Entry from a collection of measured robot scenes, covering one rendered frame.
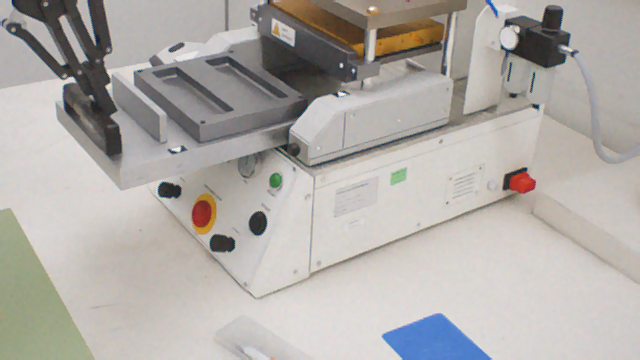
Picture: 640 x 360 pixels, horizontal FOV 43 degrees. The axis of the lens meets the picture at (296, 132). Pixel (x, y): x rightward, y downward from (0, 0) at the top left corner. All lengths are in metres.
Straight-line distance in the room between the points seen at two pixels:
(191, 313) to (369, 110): 0.36
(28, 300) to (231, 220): 0.34
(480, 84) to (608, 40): 0.44
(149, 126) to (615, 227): 0.70
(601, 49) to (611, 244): 0.47
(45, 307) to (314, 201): 0.37
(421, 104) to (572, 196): 0.33
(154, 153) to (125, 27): 1.77
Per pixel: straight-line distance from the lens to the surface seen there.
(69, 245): 1.26
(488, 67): 1.24
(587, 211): 1.33
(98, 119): 1.02
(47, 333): 0.92
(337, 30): 1.16
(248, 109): 1.07
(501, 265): 1.25
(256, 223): 1.11
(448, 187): 1.27
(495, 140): 1.30
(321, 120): 1.06
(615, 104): 1.64
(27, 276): 1.00
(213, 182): 1.22
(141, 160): 1.00
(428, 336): 1.10
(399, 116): 1.13
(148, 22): 2.80
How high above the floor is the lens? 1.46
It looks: 27 degrees down
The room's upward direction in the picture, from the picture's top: 2 degrees clockwise
